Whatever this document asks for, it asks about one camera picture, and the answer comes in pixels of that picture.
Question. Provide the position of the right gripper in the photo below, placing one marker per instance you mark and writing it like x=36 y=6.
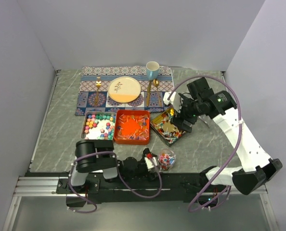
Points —
x=179 y=122

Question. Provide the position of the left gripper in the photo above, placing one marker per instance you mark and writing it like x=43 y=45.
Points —
x=149 y=176

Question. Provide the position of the gold tin of lollipops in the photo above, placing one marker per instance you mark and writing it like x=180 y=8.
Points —
x=165 y=130

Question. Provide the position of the orange tin of lollipops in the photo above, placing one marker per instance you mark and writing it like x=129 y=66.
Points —
x=132 y=127

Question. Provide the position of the silver tin of star candies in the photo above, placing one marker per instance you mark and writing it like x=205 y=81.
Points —
x=98 y=126

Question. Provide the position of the metal scoop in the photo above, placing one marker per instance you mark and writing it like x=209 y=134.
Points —
x=204 y=121

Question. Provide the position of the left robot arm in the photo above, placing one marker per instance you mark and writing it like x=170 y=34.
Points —
x=96 y=155

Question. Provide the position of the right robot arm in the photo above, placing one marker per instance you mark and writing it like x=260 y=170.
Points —
x=257 y=166

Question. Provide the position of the gold spoon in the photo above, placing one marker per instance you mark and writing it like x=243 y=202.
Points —
x=156 y=84

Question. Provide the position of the blue mug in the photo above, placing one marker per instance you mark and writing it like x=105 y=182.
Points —
x=152 y=70

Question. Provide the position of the cream and orange plate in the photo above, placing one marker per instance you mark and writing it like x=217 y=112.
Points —
x=124 y=89

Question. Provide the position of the patterned blue placemat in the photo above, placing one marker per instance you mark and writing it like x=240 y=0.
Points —
x=87 y=89

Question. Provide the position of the gold fork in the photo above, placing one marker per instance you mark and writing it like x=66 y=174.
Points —
x=98 y=85

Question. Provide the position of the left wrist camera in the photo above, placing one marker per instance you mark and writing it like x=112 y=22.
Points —
x=151 y=163

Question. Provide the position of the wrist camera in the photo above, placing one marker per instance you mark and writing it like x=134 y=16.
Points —
x=151 y=163
x=175 y=101

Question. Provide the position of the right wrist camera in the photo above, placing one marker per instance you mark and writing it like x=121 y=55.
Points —
x=175 y=101

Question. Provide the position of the aluminium rail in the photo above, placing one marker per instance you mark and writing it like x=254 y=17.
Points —
x=37 y=186

